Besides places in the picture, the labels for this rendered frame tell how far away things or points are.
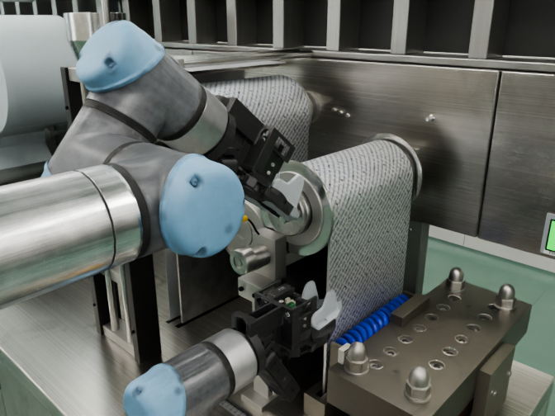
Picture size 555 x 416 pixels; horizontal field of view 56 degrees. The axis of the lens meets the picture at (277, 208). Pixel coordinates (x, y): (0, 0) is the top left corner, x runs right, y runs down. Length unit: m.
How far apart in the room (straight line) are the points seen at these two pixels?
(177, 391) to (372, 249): 0.42
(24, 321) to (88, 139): 0.82
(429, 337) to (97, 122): 0.63
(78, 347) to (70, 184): 0.80
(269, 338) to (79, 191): 0.41
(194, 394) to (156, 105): 0.32
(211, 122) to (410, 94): 0.54
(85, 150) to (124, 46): 0.10
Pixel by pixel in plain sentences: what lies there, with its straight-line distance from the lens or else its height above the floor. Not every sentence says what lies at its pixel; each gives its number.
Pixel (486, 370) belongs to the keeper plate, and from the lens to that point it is 0.88.
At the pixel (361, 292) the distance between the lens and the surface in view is 0.89.
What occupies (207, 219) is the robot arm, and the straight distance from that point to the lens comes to 0.38.
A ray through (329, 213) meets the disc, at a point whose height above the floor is 1.26.
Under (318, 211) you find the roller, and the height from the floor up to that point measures 1.26.
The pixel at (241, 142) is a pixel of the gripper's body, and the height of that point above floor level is 1.38.
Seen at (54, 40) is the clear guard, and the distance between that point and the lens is 1.61.
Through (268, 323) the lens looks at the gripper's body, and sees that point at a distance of 0.69.
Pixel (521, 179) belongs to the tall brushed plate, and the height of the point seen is 1.27.
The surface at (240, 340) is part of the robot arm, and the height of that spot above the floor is 1.15.
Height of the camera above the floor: 1.52
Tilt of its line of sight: 20 degrees down
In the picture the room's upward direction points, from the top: straight up
